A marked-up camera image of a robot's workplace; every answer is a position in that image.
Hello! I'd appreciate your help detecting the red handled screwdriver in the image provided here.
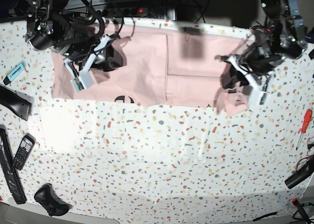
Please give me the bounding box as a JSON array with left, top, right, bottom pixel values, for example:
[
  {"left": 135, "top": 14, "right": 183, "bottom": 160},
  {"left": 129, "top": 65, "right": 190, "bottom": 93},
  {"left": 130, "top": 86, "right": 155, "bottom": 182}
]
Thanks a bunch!
[{"left": 296, "top": 109, "right": 313, "bottom": 150}]

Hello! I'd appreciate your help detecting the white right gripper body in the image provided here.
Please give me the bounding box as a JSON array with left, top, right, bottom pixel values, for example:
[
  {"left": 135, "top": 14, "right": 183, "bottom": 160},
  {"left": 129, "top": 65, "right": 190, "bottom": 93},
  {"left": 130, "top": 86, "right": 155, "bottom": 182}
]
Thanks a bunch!
[{"left": 63, "top": 35, "right": 115, "bottom": 93}]

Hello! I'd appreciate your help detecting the black phone handset with keypad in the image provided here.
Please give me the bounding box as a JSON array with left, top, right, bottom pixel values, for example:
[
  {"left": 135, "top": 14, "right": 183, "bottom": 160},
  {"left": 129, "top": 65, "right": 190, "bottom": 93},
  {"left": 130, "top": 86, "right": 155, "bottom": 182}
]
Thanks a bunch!
[{"left": 13, "top": 133, "right": 36, "bottom": 170}]

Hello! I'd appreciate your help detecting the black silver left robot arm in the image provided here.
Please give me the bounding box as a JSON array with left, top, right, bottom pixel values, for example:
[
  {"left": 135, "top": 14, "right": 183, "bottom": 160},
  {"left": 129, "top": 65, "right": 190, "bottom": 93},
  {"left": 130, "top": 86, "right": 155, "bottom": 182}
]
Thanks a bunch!
[{"left": 220, "top": 0, "right": 307, "bottom": 105}]

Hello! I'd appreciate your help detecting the long black bar remote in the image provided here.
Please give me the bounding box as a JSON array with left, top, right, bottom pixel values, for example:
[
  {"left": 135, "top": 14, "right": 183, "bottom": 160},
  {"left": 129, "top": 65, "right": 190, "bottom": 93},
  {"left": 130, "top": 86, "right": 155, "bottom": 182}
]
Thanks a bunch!
[{"left": 0, "top": 125, "right": 27, "bottom": 204}]

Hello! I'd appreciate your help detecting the black power strip red switch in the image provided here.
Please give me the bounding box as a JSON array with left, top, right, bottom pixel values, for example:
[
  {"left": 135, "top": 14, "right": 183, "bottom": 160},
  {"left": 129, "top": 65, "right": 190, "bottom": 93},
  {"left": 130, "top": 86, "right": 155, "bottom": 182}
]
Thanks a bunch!
[{"left": 96, "top": 7, "right": 149, "bottom": 18}]

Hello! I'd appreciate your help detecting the pink T-shirt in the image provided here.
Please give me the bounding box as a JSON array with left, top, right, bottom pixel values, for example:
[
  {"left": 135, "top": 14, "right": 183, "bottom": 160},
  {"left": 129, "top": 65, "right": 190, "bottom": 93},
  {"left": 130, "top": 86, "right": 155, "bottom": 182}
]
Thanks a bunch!
[{"left": 52, "top": 25, "right": 248, "bottom": 116}]

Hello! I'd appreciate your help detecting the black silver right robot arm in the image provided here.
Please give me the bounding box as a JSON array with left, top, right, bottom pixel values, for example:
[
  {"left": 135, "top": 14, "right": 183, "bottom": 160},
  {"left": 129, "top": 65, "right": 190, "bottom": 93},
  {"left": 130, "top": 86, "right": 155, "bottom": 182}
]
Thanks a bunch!
[{"left": 26, "top": 0, "right": 123, "bottom": 92}]

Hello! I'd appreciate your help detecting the black handheld device with grip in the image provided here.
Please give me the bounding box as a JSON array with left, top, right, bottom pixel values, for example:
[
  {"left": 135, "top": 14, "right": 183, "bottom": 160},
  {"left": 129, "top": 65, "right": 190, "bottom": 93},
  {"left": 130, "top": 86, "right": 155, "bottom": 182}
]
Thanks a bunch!
[{"left": 0, "top": 84, "right": 34, "bottom": 121}]

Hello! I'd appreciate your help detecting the teal highlighter marker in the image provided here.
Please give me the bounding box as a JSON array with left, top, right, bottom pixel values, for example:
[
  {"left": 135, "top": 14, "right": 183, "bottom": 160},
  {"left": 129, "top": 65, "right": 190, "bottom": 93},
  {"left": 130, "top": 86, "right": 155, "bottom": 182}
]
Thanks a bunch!
[{"left": 3, "top": 61, "right": 26, "bottom": 85}]

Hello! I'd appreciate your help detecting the red and black tool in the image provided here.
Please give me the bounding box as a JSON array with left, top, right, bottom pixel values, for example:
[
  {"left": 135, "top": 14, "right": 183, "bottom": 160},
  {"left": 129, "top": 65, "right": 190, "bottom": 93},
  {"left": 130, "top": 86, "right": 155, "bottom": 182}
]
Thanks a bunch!
[{"left": 291, "top": 198, "right": 314, "bottom": 224}]

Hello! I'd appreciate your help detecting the black cylindrical device with wires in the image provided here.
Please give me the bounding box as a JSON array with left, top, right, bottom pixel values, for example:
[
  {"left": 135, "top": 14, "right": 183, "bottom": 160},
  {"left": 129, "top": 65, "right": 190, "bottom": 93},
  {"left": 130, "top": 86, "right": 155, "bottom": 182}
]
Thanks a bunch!
[{"left": 285, "top": 160, "right": 314, "bottom": 189}]

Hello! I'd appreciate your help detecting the black game controller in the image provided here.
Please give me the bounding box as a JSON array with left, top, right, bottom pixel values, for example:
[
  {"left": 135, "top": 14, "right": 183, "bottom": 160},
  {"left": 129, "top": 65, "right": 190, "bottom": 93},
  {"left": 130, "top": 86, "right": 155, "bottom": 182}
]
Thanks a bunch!
[{"left": 34, "top": 183, "right": 72, "bottom": 217}]

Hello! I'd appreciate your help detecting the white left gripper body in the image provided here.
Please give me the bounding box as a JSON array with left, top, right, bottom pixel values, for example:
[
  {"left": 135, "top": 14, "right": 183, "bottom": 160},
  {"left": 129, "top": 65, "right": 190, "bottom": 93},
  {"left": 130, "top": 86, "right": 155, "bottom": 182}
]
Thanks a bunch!
[{"left": 218, "top": 55, "right": 275, "bottom": 106}]

